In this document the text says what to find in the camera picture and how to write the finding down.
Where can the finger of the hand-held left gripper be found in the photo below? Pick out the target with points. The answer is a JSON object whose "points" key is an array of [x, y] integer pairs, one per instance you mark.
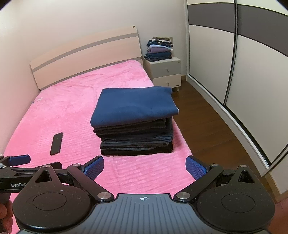
{"points": [[57, 165], [20, 159]]}

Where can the black smartphone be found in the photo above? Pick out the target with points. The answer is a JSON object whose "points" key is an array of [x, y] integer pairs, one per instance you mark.
{"points": [[56, 144]]}

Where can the white nightstand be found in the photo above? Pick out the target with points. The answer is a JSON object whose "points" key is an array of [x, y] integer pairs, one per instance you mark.
{"points": [[165, 72]]}

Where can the sliding door wardrobe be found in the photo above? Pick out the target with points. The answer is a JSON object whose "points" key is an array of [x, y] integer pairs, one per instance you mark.
{"points": [[209, 56]]}

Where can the pile of mixed folded clothes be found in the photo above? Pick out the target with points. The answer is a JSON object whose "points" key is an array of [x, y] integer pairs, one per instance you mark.
{"points": [[159, 48]]}

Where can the person's left hand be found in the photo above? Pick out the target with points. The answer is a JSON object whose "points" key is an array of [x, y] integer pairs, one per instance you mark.
{"points": [[4, 216]]}

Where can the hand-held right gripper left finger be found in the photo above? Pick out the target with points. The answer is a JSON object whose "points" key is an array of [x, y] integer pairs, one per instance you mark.
{"points": [[94, 167]]}

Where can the beige wooden headboard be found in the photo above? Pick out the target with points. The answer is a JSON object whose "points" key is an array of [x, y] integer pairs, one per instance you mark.
{"points": [[78, 51]]}

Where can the navy blue sweatshirt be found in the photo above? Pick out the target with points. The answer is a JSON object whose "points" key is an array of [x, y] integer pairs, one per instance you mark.
{"points": [[135, 105]]}

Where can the pink fleece blanket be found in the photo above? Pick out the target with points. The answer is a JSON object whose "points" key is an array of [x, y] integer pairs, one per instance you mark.
{"points": [[67, 108]]}

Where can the stack of dark folded clothes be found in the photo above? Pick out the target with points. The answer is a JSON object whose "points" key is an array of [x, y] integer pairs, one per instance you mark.
{"points": [[135, 139]]}

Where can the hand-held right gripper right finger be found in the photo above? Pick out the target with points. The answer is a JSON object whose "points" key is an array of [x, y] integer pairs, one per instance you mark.
{"points": [[195, 167]]}

